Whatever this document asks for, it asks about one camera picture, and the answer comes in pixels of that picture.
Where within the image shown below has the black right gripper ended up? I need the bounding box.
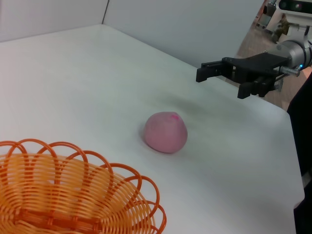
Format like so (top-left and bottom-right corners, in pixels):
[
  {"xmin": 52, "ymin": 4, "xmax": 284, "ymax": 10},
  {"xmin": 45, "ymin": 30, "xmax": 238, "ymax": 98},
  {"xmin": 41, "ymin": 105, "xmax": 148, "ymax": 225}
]
[{"xmin": 195, "ymin": 53, "xmax": 291, "ymax": 99}]

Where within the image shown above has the pink round sponge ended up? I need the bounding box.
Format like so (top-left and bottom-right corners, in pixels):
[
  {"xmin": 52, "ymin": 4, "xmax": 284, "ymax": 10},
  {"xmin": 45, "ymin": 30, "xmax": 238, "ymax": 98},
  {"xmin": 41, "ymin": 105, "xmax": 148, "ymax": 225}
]
[{"xmin": 143, "ymin": 111, "xmax": 189, "ymax": 154}]

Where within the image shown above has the orange woven wire basket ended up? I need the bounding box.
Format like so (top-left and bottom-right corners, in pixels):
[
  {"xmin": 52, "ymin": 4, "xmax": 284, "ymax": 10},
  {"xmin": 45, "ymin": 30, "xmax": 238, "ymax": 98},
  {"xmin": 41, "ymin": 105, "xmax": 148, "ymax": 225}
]
[{"xmin": 0, "ymin": 138, "xmax": 168, "ymax": 234}]

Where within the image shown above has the background grey chair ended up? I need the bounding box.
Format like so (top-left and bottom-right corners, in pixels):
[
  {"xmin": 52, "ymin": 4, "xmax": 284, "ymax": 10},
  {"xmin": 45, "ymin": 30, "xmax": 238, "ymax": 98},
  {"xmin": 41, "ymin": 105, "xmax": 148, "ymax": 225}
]
[{"xmin": 255, "ymin": 10, "xmax": 273, "ymax": 32}]

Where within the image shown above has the background green plant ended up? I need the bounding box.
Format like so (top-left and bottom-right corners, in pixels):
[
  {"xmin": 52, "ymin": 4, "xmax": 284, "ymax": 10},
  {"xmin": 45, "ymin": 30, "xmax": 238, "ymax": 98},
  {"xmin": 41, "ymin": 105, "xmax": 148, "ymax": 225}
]
[{"xmin": 274, "ymin": 13, "xmax": 291, "ymax": 44}]

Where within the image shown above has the black robot torso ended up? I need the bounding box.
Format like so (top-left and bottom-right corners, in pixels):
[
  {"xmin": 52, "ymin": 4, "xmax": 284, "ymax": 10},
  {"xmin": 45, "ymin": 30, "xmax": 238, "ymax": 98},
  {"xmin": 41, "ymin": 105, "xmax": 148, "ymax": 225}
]
[{"xmin": 287, "ymin": 70, "xmax": 312, "ymax": 234}]

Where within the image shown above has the right gripper cable with plugs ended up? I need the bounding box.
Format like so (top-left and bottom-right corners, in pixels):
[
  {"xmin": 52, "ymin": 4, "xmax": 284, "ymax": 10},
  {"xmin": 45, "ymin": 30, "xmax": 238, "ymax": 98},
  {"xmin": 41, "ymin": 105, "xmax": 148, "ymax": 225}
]
[{"xmin": 272, "ymin": 65, "xmax": 302, "ymax": 92}]

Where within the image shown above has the white robot head with camera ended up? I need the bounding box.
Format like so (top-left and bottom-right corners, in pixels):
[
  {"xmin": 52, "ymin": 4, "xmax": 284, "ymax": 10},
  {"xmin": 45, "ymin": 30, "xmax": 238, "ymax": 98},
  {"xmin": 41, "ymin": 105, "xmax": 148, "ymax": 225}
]
[{"xmin": 269, "ymin": 0, "xmax": 312, "ymax": 24}]

